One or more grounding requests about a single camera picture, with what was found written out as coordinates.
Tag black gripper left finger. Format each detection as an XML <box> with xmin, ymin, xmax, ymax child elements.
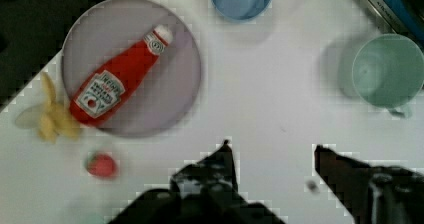
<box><xmin>108</xmin><ymin>140</ymin><xmax>285</xmax><ymax>224</ymax></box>

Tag black toaster oven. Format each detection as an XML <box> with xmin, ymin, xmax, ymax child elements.
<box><xmin>355</xmin><ymin>0</ymin><xmax>424</xmax><ymax>46</ymax></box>

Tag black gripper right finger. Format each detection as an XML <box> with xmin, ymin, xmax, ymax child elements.
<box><xmin>314</xmin><ymin>145</ymin><xmax>424</xmax><ymax>224</ymax></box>

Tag red toy strawberry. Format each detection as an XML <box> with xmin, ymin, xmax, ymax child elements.
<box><xmin>85</xmin><ymin>153</ymin><xmax>118</xmax><ymax>179</ymax></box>

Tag grey round plate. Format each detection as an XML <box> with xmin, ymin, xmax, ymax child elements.
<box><xmin>62</xmin><ymin>0</ymin><xmax>202</xmax><ymax>137</ymax></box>

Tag yellow banana peel toy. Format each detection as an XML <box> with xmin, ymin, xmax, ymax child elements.
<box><xmin>15</xmin><ymin>72</ymin><xmax>81</xmax><ymax>144</ymax></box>

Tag green mug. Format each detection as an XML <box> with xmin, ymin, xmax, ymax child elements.
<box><xmin>337</xmin><ymin>34</ymin><xmax>423</xmax><ymax>118</ymax></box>

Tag red ketchup bottle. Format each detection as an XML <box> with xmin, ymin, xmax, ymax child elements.
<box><xmin>69</xmin><ymin>25</ymin><xmax>174</xmax><ymax>127</ymax></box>

